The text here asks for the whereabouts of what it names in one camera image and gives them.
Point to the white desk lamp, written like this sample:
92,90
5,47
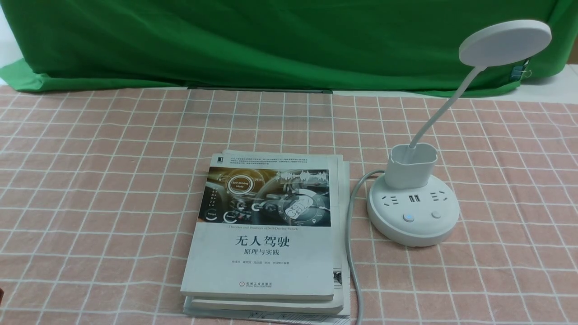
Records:
407,203

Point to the top self-driving book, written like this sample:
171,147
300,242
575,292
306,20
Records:
266,253

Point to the green backdrop cloth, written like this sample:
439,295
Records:
355,45

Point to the bottom white book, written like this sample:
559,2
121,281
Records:
347,271

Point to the pink checkered tablecloth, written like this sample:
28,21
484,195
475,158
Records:
99,194

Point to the blue binder clip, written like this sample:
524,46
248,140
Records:
520,72

